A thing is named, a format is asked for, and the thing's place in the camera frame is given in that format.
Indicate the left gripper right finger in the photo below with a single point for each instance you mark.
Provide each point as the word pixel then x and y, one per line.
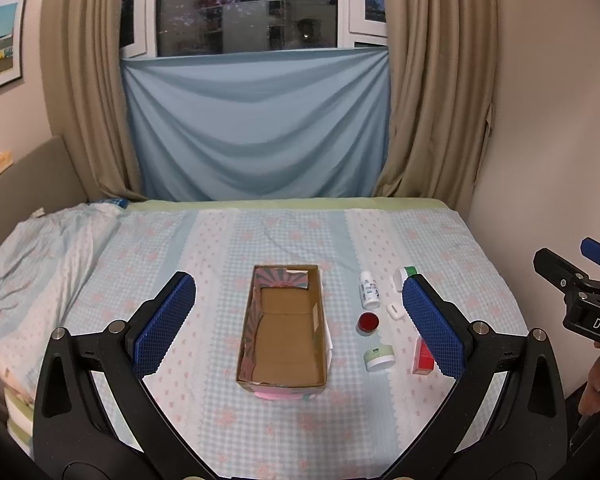
pixel 505 416

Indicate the window with white frame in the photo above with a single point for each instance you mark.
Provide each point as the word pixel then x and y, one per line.
pixel 152 28

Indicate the red lid silver jar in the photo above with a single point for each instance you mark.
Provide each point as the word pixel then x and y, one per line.
pixel 368 322

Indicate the red carton box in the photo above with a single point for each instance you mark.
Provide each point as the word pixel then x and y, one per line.
pixel 423 360

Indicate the beige curtain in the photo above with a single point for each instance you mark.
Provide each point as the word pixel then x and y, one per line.
pixel 84 97
pixel 442 67

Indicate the small white case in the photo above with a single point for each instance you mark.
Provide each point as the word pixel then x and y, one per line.
pixel 395 311

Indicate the white bottle blue label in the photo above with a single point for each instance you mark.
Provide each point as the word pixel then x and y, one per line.
pixel 369 293

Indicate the light green cream jar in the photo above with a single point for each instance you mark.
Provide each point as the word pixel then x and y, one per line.
pixel 379 358

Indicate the left beige curtain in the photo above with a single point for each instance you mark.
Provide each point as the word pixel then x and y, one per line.
pixel 84 97

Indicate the grey headboard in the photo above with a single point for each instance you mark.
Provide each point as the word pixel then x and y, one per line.
pixel 44 179

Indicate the blue checked bed sheet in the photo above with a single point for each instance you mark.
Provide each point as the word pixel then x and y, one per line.
pixel 362 420

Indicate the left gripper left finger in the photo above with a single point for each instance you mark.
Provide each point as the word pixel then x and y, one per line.
pixel 94 417

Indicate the white jar green band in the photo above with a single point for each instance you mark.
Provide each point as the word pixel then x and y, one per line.
pixel 401 274

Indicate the framed wall picture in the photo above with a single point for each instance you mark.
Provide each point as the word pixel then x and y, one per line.
pixel 11 26

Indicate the person right hand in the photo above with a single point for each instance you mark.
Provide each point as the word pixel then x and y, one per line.
pixel 590 400

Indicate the right beige curtain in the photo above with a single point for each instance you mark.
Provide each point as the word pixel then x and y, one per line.
pixel 442 67

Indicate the light blue hanging cloth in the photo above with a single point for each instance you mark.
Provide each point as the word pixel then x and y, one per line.
pixel 259 125

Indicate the crumpled blue checked blanket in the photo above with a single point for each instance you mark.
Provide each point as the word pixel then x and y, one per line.
pixel 44 264

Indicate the cardboard box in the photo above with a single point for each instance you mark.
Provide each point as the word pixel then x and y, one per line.
pixel 285 350

